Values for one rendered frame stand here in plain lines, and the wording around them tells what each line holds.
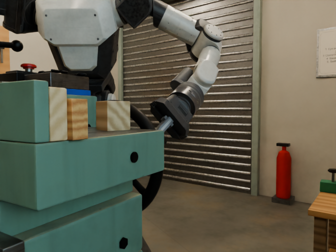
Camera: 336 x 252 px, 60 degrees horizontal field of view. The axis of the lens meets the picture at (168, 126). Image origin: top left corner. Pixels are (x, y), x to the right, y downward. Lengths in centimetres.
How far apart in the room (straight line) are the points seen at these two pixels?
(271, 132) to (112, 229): 297
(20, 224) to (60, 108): 13
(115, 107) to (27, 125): 16
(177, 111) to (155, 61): 334
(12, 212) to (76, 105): 13
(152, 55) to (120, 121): 372
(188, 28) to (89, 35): 35
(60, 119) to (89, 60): 83
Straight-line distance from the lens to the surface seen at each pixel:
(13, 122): 30
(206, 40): 107
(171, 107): 74
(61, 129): 29
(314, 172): 326
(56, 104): 29
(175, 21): 109
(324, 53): 323
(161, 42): 405
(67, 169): 30
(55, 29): 111
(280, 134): 328
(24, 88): 29
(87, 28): 107
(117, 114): 42
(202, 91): 84
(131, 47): 439
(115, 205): 42
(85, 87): 64
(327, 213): 135
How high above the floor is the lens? 93
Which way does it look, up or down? 3 degrees down
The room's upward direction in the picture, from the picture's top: straight up
